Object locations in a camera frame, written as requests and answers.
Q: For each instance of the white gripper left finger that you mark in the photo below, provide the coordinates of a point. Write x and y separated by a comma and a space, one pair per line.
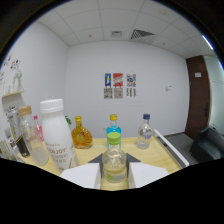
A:
81, 175

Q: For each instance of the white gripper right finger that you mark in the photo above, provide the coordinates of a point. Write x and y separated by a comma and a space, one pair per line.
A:
148, 173

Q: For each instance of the clear bottle green cap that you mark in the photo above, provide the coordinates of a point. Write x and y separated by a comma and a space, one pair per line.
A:
114, 163

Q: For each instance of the white-framed wooden shelf rack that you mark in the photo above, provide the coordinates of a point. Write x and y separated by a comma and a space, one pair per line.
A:
156, 153

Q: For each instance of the amber bottle gold cap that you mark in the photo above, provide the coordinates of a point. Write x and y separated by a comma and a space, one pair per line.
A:
81, 136

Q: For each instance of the clear bottle blue cap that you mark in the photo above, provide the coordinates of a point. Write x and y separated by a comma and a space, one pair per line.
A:
144, 135

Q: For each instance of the large white plastic bottle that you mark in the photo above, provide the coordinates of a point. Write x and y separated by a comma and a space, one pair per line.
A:
58, 136

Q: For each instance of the blue bottle yellow cap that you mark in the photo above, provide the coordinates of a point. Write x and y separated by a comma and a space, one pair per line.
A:
113, 126

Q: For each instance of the tall glass jar cork lid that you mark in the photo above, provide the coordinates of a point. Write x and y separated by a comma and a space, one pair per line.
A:
33, 140

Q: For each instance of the small pink bottle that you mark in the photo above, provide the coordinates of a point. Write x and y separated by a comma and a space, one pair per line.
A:
39, 128

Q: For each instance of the black armchair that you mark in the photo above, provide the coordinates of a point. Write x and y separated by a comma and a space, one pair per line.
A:
210, 145

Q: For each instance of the black snack bag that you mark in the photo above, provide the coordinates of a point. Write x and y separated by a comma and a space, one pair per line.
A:
18, 136

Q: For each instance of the brown door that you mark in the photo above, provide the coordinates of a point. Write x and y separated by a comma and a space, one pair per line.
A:
198, 96

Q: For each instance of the white figurine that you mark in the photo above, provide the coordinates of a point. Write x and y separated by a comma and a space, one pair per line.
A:
18, 81

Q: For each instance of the ceiling air vent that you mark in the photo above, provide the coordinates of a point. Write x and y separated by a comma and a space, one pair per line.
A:
142, 36

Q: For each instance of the multicolour wall poster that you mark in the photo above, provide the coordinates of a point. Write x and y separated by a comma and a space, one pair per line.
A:
131, 85

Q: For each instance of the red wall poster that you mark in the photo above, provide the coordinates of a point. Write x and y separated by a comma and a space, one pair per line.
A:
118, 86

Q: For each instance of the blue wall poster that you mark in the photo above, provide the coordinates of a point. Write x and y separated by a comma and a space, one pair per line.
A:
108, 86

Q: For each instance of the wooden wall shelf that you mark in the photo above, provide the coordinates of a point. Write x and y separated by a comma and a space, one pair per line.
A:
12, 95

